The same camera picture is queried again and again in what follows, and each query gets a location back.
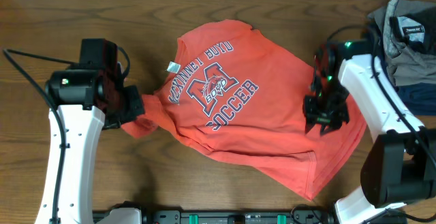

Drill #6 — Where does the orange soccer t-shirt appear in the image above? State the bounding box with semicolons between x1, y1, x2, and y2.
123;20;367;200

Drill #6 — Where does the black t-shirt orange contour print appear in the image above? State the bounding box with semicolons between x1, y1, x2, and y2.
390;7;435;56

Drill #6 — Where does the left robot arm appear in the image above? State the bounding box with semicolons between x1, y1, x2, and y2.
35;68;144;223

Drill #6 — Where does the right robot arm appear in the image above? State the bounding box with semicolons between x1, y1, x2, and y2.
302;39;435;223

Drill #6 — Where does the navy blue folded garment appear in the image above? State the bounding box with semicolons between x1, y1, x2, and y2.
396;83;435;116

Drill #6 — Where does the grey folded t-shirt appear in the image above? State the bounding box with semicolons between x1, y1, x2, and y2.
368;0;435;86

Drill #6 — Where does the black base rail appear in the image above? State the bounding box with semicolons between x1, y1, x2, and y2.
140;208;337;224

